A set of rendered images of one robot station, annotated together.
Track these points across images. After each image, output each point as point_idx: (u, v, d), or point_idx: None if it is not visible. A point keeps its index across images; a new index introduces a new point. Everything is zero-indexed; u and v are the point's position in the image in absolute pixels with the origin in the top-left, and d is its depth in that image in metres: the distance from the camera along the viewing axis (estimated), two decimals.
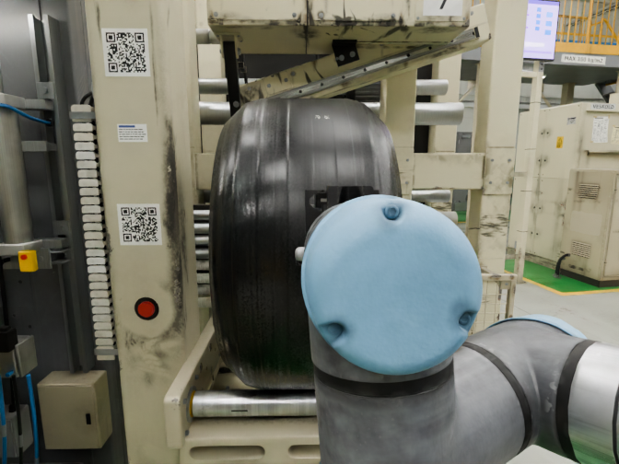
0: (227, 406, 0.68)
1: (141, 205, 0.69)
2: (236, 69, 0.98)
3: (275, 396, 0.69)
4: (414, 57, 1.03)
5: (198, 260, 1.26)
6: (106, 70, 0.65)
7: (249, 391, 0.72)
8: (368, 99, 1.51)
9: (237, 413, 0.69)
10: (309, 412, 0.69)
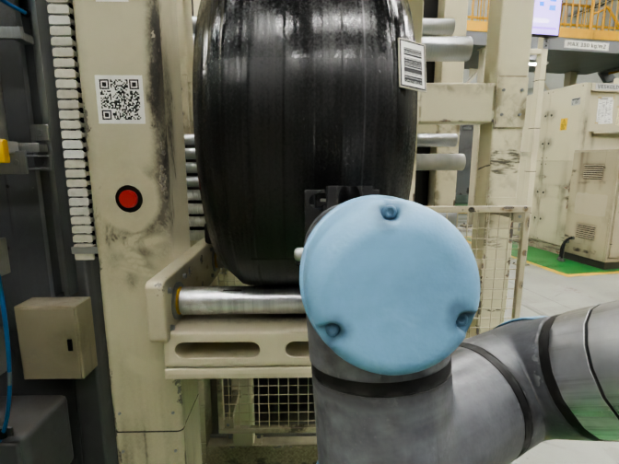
0: (220, 287, 0.63)
1: (122, 77, 0.62)
2: None
3: (273, 286, 0.64)
4: None
5: None
6: None
7: None
8: None
9: (228, 294, 0.62)
10: None
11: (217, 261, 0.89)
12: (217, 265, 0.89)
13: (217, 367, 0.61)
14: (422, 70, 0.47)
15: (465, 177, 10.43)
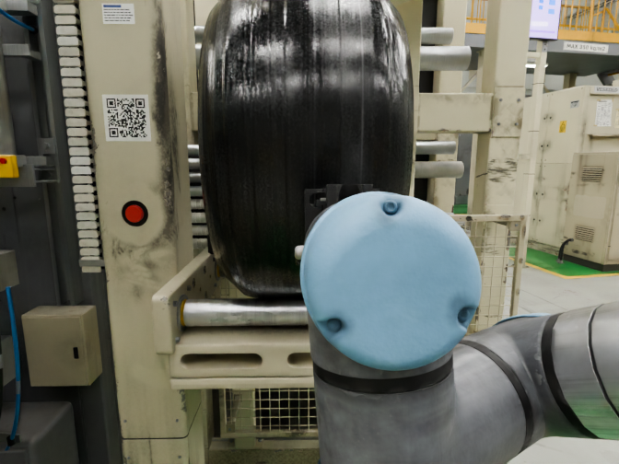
0: None
1: (128, 96, 0.64)
2: None
3: (274, 325, 0.65)
4: None
5: None
6: None
7: (241, 314, 0.63)
8: None
9: None
10: None
11: None
12: None
13: (221, 377, 0.63)
14: None
15: (465, 178, 10.45)
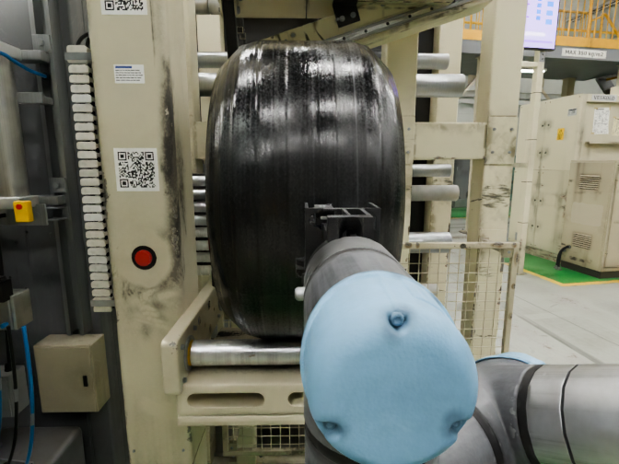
0: (227, 364, 0.68)
1: (138, 149, 0.68)
2: (235, 29, 0.97)
3: (274, 356, 0.67)
4: (416, 17, 1.02)
5: None
6: (102, 8, 0.64)
7: (246, 340, 0.69)
8: None
9: (237, 365, 0.69)
10: None
11: None
12: None
13: (226, 415, 0.67)
14: None
15: (464, 180, 10.49)
